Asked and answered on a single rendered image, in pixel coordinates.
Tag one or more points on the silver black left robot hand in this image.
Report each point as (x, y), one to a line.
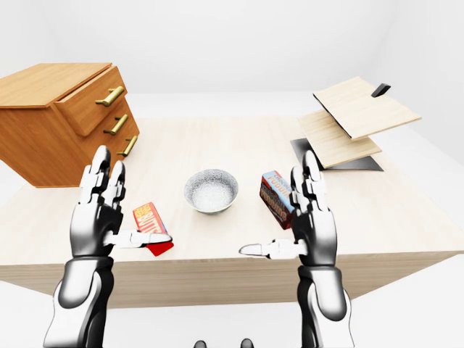
(92, 224)

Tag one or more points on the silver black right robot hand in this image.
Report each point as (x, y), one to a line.
(315, 232)

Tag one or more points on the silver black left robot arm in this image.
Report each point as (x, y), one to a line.
(78, 301)

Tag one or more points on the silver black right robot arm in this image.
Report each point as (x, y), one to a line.
(324, 308)

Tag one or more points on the small wooden drawer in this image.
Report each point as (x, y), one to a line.
(127, 162)

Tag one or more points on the medium wooden drawer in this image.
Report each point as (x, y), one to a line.
(101, 139)

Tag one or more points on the wooden cabinet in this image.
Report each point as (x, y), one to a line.
(25, 137)

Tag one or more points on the grey patterned bowl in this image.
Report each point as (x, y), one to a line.
(211, 192)

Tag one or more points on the large wooden drawer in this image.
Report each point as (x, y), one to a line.
(81, 105)

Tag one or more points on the brown pudding box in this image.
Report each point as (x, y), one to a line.
(276, 197)

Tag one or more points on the red cookie box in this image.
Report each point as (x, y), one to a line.
(146, 217)

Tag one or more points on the small pale wooden board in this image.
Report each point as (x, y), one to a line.
(337, 145)

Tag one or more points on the small dark rounded shape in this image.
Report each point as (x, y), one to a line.
(247, 343)
(199, 344)

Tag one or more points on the large pale wooden board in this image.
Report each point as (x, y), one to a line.
(366, 108)

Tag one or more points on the small black block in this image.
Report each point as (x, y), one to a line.
(380, 90)

